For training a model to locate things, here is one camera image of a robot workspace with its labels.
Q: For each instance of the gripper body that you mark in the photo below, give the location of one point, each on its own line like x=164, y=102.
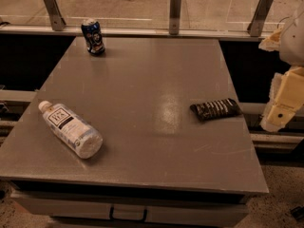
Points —
x=294, y=43

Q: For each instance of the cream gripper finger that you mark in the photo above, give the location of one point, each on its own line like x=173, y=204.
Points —
x=275, y=118
x=272, y=42

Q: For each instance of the blue pepsi can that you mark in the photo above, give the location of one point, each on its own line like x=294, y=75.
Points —
x=94, y=40

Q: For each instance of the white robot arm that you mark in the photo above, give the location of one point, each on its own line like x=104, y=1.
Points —
x=291, y=49

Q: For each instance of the black snack packet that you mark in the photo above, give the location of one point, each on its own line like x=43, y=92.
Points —
x=218, y=109

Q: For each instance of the black object on floor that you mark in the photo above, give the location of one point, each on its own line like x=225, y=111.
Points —
x=298, y=213

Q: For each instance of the clear plastic water bottle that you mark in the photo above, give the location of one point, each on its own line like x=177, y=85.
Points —
x=81, y=137

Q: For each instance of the right metal railing bracket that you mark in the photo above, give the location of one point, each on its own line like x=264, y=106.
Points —
x=255, y=28

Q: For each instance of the metal railing bracket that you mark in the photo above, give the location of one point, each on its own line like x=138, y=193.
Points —
x=56, y=19
x=174, y=17
x=255, y=28

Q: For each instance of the middle metal railing bracket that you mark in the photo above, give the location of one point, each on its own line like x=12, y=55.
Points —
x=174, y=17

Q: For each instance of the grey drawer with handle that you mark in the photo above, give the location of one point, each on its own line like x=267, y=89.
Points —
x=95, y=208

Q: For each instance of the left metal railing bracket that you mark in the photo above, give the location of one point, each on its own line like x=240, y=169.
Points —
x=56, y=19

